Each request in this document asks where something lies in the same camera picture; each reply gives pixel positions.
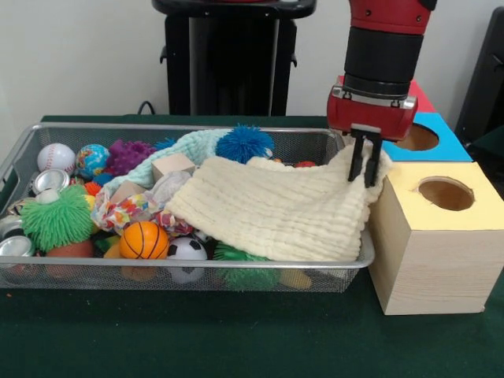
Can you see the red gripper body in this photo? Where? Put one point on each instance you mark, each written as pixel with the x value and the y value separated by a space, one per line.
pixel 370 116

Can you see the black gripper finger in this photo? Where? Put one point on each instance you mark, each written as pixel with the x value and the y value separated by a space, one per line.
pixel 374 165
pixel 357 161

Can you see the cream knitted cloth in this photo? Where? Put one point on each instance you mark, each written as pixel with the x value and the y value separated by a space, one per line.
pixel 275 208

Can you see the purple spiky toy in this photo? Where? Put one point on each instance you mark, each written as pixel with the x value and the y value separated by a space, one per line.
pixel 128 155

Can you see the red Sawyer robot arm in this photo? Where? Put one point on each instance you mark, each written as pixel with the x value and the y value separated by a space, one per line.
pixel 382 51

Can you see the wooden box with three holes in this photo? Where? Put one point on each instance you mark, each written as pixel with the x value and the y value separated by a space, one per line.
pixel 433 267

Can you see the shallow mesh bin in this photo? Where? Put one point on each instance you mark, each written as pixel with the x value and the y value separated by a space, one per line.
pixel 98 275

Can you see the blue spiky ball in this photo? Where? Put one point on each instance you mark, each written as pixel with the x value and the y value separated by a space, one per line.
pixel 244 143

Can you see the dark green side tablecloth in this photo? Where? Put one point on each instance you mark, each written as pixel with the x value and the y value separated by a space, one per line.
pixel 490 147

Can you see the light blue knitted cloth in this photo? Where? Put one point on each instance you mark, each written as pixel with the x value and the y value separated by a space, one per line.
pixel 189 145

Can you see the plain wooden block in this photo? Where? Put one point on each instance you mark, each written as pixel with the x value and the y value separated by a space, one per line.
pixel 173 165

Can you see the small soccer ball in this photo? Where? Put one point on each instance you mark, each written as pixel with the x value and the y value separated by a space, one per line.
pixel 188 250

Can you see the small orange basketball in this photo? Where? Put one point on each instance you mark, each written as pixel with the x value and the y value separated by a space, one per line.
pixel 143 240

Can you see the colourful patterned cloth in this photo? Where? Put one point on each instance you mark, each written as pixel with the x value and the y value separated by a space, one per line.
pixel 126 210

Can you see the small globe ball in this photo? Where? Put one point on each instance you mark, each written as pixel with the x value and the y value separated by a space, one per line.
pixel 92 161

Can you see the white baseball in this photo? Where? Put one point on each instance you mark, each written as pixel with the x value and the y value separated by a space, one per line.
pixel 56 156

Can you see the green spiky ball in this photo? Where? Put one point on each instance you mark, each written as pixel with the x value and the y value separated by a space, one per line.
pixel 55 220

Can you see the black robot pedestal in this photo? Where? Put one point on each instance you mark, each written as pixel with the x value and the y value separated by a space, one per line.
pixel 236 78

